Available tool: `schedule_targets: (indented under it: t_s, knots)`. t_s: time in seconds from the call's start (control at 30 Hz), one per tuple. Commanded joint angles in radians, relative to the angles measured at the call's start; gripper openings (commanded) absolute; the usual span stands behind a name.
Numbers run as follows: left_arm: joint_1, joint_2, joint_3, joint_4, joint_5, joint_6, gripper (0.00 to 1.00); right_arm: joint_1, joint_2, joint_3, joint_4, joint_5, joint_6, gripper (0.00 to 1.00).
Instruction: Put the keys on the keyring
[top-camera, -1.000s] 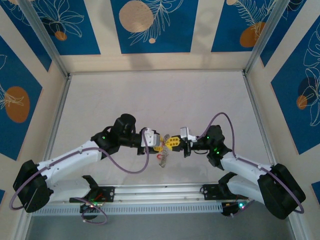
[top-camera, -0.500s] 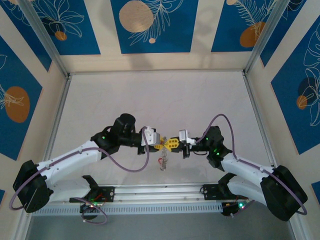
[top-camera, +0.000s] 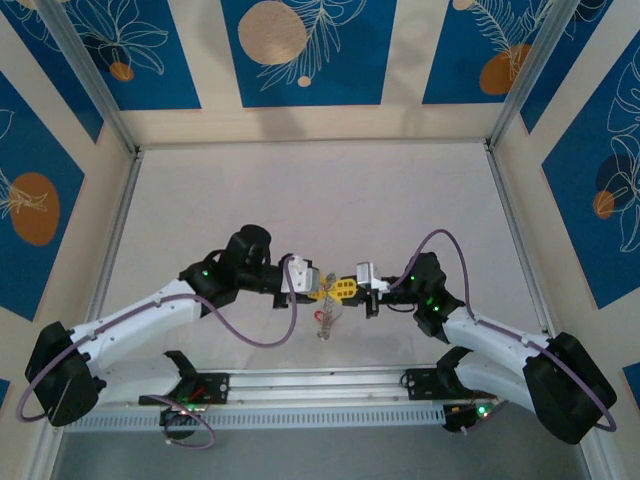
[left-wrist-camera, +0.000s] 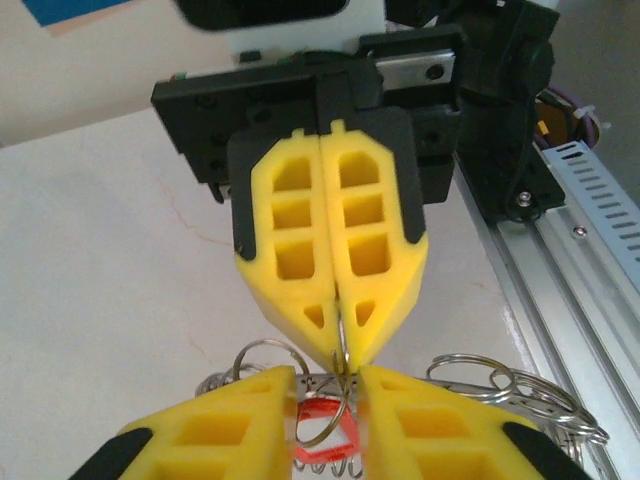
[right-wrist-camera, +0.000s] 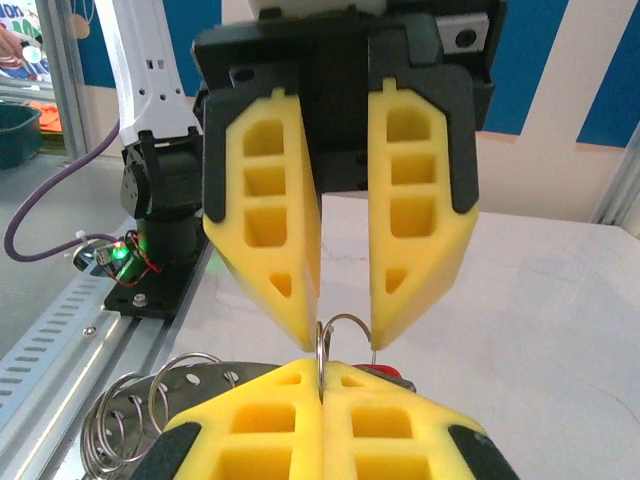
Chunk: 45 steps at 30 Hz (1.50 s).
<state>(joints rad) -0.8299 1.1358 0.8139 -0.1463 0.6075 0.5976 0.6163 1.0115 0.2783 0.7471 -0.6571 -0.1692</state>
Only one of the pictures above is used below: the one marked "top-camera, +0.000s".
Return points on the aluminium table side rail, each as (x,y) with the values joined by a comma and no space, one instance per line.
(510,210)
(117,225)

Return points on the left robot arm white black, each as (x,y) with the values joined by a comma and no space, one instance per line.
(140,315)

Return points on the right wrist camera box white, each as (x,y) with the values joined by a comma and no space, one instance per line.
(367,275)

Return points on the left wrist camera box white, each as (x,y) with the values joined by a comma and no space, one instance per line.
(304,275)

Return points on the silver keyring bunch loop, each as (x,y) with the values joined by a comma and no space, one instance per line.
(327,320)

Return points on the red key tag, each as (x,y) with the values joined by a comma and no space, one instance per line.
(318,315)

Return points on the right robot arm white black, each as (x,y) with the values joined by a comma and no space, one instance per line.
(500,340)

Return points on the aluminium frame post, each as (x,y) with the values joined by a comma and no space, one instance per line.
(85,75)
(535,75)

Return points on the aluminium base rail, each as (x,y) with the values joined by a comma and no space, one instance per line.
(310,385)

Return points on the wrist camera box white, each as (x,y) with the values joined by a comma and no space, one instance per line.
(304,275)
(367,275)

